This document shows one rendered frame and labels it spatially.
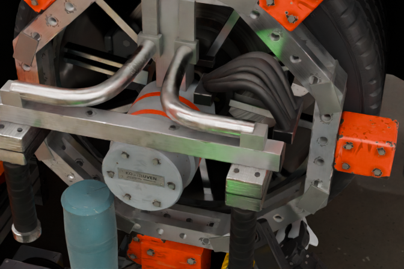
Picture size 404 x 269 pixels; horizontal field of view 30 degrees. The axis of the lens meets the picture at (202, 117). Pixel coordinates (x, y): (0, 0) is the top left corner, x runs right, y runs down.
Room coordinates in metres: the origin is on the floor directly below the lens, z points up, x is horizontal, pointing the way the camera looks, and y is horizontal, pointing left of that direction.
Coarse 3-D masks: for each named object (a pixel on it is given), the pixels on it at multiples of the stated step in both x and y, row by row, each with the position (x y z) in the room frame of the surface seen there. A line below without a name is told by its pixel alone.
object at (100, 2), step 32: (96, 0) 1.14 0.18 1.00; (64, 32) 1.14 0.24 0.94; (96, 32) 1.31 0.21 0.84; (128, 32) 1.13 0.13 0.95; (224, 32) 1.08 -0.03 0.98; (64, 64) 1.16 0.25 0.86; (96, 64) 1.15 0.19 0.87; (224, 64) 1.10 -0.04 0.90; (128, 96) 1.30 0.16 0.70; (224, 96) 1.12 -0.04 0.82; (288, 160) 1.09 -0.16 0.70; (192, 192) 1.10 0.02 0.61
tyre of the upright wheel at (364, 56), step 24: (336, 0) 1.02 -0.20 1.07; (360, 0) 1.08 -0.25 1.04; (24, 24) 1.15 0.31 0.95; (312, 24) 1.03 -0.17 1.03; (336, 24) 1.02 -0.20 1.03; (360, 24) 1.02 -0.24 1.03; (384, 24) 1.16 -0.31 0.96; (336, 48) 1.01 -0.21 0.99; (360, 48) 1.01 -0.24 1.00; (384, 48) 1.11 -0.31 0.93; (360, 72) 1.00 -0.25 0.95; (384, 72) 1.10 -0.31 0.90; (360, 96) 1.00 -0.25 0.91; (336, 192) 1.01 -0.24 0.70
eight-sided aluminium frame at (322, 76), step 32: (64, 0) 1.04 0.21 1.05; (224, 0) 0.97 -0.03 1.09; (256, 0) 0.96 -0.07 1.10; (32, 32) 1.06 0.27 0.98; (256, 32) 0.96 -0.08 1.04; (288, 32) 0.95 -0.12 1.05; (32, 64) 1.06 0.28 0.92; (288, 64) 0.95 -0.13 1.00; (320, 64) 0.95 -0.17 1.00; (320, 96) 0.93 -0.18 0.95; (320, 128) 0.94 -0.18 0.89; (64, 160) 1.05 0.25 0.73; (96, 160) 1.10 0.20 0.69; (320, 160) 0.95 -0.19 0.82; (288, 192) 0.99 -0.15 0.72; (320, 192) 0.93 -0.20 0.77; (128, 224) 1.02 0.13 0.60; (160, 224) 1.00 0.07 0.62; (192, 224) 1.00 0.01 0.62; (224, 224) 1.00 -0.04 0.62; (288, 224) 0.94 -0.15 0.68
